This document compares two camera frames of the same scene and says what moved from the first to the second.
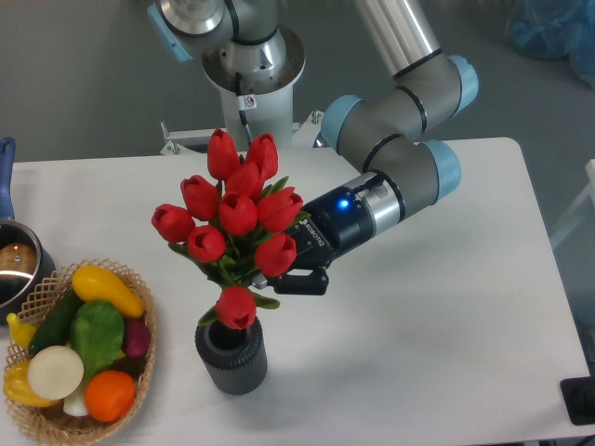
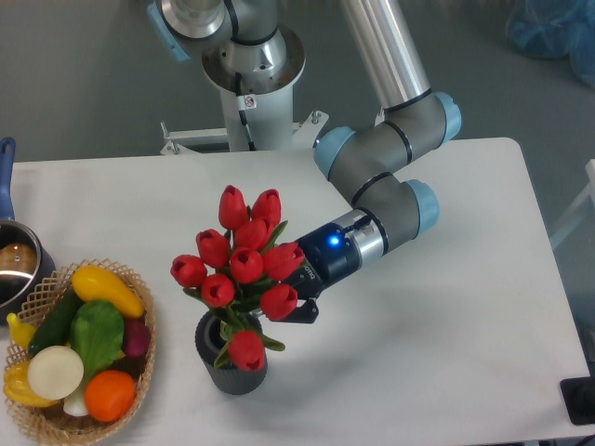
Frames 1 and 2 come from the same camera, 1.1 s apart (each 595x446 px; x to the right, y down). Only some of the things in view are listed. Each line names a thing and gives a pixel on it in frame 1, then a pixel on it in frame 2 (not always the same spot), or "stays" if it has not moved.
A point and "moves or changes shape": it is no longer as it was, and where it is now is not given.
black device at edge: [578, 394] stays
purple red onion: [137, 336] stays
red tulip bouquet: [237, 227] moves or changes shape
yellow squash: [97, 283] stays
